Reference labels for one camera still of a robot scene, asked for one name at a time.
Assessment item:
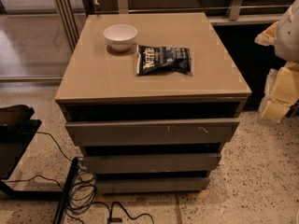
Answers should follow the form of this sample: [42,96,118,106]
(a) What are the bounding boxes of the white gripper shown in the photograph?
[261,62,299,123]

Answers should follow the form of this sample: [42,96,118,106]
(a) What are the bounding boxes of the grey top drawer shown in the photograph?
[65,119,239,147]

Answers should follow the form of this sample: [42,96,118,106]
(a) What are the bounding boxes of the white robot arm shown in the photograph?
[254,0,299,125]

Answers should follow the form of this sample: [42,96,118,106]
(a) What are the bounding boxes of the grey three-drawer cabinet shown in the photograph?
[55,13,250,183]

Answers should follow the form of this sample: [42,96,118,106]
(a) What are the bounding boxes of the grey bottom drawer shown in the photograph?
[96,177,209,194]

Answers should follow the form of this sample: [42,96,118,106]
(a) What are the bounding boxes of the dark blue chip bag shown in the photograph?
[135,45,192,76]

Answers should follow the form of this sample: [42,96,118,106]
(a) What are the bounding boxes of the white ceramic bowl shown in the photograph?
[104,24,137,52]

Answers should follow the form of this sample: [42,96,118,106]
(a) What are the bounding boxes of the black stand base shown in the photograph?
[0,105,78,224]

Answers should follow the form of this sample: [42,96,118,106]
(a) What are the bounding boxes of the coiled black cables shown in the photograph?
[4,131,156,224]

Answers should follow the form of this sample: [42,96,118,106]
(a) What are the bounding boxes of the metal railing frame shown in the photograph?
[54,0,294,48]

